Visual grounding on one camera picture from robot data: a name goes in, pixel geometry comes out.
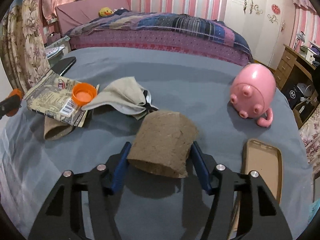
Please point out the orange peel half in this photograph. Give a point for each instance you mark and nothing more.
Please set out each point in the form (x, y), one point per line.
(15, 99)

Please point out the white wardrobe with decals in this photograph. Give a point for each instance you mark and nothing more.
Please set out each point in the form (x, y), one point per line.
(266, 25)

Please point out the wooden desk with drawers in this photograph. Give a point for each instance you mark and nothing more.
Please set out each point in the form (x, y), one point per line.
(294, 79)

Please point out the beige cloth cap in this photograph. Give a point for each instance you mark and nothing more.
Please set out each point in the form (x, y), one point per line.
(126, 96)

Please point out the pink pig toy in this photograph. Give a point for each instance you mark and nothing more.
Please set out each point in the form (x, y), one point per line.
(252, 92)

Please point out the printed snack wrapper bag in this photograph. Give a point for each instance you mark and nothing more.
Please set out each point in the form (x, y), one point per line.
(52, 96)

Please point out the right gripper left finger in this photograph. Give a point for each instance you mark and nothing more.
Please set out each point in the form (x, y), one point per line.
(60, 217)

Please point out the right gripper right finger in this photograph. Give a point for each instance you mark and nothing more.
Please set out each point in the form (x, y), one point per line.
(260, 216)

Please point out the brown cardboard tube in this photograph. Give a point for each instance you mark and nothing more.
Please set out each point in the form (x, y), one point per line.
(162, 144)

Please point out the patchwork plaid quilt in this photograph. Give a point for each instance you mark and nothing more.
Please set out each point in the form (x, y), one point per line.
(212, 31)

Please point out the black wallet case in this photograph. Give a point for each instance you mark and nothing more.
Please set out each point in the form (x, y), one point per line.
(63, 65)

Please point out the floral curtain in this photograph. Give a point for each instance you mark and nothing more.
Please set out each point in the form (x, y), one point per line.
(22, 48)

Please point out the yellow duck plush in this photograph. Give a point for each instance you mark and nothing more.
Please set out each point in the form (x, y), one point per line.
(105, 11)

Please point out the tan phone case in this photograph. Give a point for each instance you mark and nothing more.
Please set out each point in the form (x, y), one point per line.
(267, 161)

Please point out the small green bedside stool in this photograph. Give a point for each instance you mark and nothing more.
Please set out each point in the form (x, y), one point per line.
(57, 50)

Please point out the bed with purple sheet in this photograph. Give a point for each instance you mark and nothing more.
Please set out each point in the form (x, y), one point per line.
(77, 13)

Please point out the orange bottle cap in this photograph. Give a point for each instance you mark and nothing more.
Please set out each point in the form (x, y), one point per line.
(83, 93)

